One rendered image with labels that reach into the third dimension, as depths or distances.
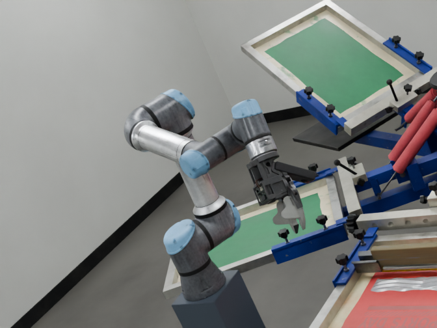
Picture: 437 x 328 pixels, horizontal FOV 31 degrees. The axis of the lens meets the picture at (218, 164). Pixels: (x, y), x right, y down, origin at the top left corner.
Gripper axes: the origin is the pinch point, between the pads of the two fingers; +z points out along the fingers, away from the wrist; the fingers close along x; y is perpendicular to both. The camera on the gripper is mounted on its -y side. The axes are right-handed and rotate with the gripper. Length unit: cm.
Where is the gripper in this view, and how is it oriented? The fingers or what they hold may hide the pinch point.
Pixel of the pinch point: (300, 226)
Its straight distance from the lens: 201.1
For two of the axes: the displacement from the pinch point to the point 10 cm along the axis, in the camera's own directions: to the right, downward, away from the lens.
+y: -8.9, 2.9, -3.5
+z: 3.6, 9.2, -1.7
